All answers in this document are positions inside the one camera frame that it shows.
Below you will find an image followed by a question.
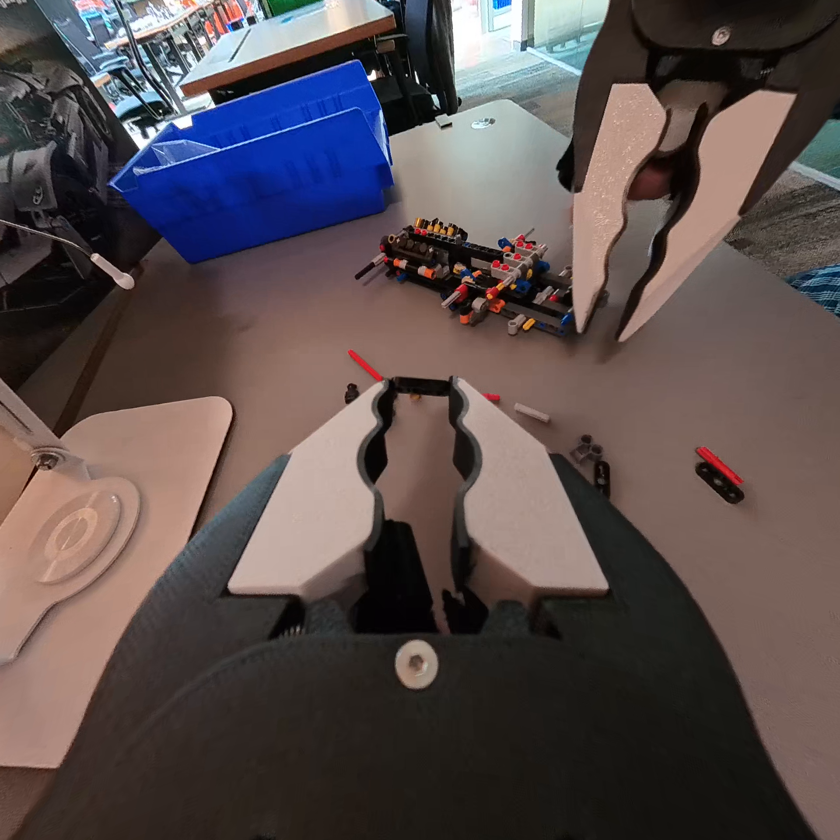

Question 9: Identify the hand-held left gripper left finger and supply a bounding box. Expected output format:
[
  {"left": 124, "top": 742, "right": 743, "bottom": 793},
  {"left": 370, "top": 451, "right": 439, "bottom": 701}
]
[{"left": 226, "top": 379, "right": 396, "bottom": 603}]

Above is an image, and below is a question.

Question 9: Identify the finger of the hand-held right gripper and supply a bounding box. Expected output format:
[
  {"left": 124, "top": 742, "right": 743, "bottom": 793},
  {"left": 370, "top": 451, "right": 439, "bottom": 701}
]
[
  {"left": 614, "top": 87, "right": 800, "bottom": 345},
  {"left": 571, "top": 80, "right": 669, "bottom": 336}
]

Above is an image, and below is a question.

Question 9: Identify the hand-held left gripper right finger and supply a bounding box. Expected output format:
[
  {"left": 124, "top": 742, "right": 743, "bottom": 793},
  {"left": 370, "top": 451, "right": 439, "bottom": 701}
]
[{"left": 448, "top": 376, "right": 611, "bottom": 601}]

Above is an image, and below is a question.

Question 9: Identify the multicolour lego car chassis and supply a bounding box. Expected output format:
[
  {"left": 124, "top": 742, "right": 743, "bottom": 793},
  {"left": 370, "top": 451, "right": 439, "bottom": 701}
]
[{"left": 354, "top": 215, "right": 578, "bottom": 339}]

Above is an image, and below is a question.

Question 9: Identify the dark lego set box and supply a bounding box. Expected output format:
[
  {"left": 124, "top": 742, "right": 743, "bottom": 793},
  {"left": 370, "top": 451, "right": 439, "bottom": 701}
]
[{"left": 0, "top": 0, "right": 165, "bottom": 389}]

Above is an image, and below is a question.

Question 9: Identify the person's right hand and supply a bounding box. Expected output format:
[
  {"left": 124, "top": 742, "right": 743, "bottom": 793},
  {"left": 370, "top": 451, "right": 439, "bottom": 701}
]
[{"left": 629, "top": 156, "right": 681, "bottom": 201}]

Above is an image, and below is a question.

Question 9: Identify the blue plaid clothing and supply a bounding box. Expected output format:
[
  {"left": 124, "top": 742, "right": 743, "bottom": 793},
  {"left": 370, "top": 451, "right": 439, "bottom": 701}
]
[{"left": 784, "top": 262, "right": 840, "bottom": 319}]

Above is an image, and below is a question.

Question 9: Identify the white stand base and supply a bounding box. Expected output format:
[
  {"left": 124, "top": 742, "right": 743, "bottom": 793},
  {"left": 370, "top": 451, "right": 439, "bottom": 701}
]
[{"left": 0, "top": 395, "right": 235, "bottom": 770}]

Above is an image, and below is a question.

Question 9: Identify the black office chair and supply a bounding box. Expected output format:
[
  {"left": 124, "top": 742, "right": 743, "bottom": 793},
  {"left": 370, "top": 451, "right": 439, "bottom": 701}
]
[{"left": 394, "top": 0, "right": 460, "bottom": 126}]

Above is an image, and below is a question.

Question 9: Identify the blue plastic bin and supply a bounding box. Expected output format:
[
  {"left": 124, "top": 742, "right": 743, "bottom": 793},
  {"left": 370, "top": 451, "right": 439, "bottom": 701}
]
[{"left": 107, "top": 59, "right": 396, "bottom": 265}]

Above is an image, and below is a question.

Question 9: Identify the wooden background table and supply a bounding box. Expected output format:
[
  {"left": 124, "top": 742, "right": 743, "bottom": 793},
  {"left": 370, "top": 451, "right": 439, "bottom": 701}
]
[
  {"left": 178, "top": 0, "right": 399, "bottom": 106},
  {"left": 92, "top": 0, "right": 221, "bottom": 116}
]

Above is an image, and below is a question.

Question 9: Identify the thin wire with white tip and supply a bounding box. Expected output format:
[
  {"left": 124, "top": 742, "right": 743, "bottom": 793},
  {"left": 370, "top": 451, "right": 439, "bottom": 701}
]
[{"left": 0, "top": 218, "right": 137, "bottom": 291}]

